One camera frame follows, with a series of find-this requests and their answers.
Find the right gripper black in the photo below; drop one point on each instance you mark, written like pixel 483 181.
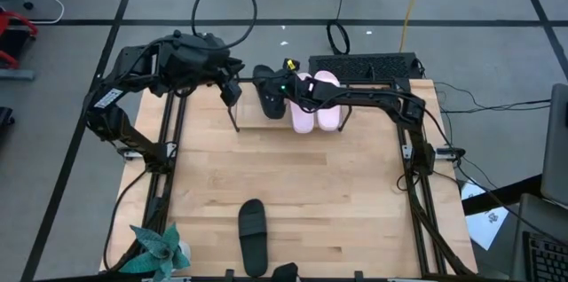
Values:
pixel 315 93

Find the grey desk leg bar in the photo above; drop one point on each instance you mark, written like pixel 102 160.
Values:
pixel 15 75

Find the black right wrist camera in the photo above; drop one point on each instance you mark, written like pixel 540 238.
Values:
pixel 284 84

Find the white paper sheet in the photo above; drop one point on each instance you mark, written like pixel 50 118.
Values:
pixel 483 229

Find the teal artificial plant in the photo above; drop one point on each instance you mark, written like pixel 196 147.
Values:
pixel 155 251

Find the black caster wheel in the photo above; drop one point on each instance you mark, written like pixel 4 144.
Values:
pixel 28 6

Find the grey monitor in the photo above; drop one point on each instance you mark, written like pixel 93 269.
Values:
pixel 557 149

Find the pink slide sandal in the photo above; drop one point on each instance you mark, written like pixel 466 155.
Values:
pixel 304 122
pixel 328 118

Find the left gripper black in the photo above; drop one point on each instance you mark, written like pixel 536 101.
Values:
pixel 231 93

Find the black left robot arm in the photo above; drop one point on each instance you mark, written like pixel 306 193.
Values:
pixel 111 122

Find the black aluminium table frame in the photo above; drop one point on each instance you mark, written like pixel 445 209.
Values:
pixel 368 81

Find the grey laptop black keyboard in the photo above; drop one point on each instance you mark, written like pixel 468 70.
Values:
pixel 546 255

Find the black desk beam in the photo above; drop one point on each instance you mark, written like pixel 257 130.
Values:
pixel 501 195

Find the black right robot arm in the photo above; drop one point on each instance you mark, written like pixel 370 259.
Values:
pixel 373 98

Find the black slide sandal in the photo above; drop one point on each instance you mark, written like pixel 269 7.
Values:
pixel 273 109
pixel 253 237

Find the white plant pot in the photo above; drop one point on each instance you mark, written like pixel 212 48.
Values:
pixel 185 251

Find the black rounded object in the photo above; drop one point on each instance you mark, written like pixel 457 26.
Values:
pixel 286 273

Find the red and black cart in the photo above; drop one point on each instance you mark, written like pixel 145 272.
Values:
pixel 20 18

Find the black equipment piece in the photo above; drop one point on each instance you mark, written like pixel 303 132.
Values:
pixel 5 122

